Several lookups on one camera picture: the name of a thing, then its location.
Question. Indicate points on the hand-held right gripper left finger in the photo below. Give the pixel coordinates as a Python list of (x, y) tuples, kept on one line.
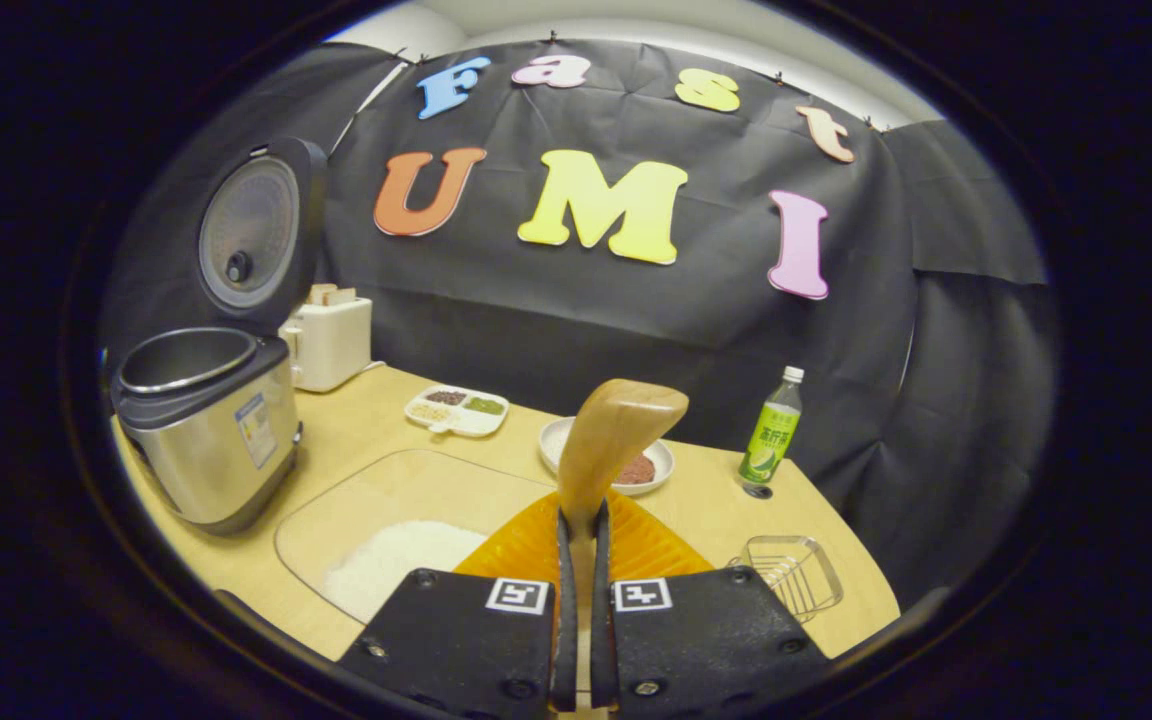
[(566, 620)]

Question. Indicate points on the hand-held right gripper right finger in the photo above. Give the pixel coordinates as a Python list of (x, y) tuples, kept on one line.
[(600, 620)]

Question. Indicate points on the wooden spoon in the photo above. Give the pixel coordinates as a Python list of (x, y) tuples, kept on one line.
[(616, 430)]

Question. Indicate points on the black and silver rice cooker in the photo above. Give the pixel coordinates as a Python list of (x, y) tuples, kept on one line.
[(216, 440)]

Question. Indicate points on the brown meat piece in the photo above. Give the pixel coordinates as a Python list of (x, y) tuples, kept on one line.
[(636, 469)]

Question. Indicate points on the white round plate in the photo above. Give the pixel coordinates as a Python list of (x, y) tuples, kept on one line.
[(663, 455)]

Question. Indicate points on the white divided grain dish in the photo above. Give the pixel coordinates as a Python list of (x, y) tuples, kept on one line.
[(456, 425)]

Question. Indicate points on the green drink bottle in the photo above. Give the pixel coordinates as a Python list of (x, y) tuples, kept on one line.
[(771, 430)]

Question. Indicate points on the black backdrop cloth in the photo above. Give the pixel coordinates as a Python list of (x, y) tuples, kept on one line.
[(636, 330)]

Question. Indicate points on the white toaster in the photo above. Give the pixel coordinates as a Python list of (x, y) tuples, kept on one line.
[(331, 345)]

